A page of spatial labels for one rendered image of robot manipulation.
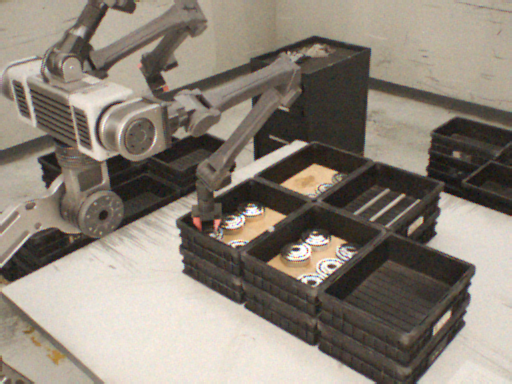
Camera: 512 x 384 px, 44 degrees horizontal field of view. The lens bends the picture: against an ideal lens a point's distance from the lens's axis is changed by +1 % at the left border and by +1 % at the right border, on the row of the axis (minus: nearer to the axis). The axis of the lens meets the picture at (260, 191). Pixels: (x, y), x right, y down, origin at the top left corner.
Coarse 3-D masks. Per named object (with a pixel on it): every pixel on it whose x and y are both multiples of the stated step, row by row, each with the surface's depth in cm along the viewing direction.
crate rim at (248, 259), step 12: (312, 204) 218; (348, 216) 211; (276, 228) 206; (372, 228) 205; (372, 240) 198; (360, 252) 193; (252, 264) 192; (264, 264) 189; (276, 276) 186; (288, 276) 183; (300, 288) 181; (312, 288) 178
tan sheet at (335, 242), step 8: (336, 240) 216; (312, 256) 208; (320, 256) 208; (328, 256) 208; (272, 264) 205; (280, 264) 205; (312, 264) 204; (288, 272) 201; (296, 272) 201; (304, 272) 201; (312, 272) 201
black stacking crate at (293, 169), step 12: (300, 156) 256; (312, 156) 263; (324, 156) 261; (336, 156) 256; (348, 156) 252; (276, 168) 246; (288, 168) 252; (300, 168) 259; (336, 168) 259; (348, 168) 255; (276, 180) 249
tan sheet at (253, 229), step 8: (272, 216) 231; (280, 216) 230; (248, 224) 226; (256, 224) 226; (264, 224) 226; (272, 224) 226; (248, 232) 222; (256, 232) 222; (224, 240) 218; (232, 240) 218; (248, 240) 218
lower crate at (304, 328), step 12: (252, 288) 197; (252, 300) 200; (264, 300) 197; (276, 300) 191; (252, 312) 202; (264, 312) 200; (276, 312) 195; (288, 312) 189; (276, 324) 197; (288, 324) 193; (300, 324) 190; (312, 324) 184; (300, 336) 192; (312, 336) 188
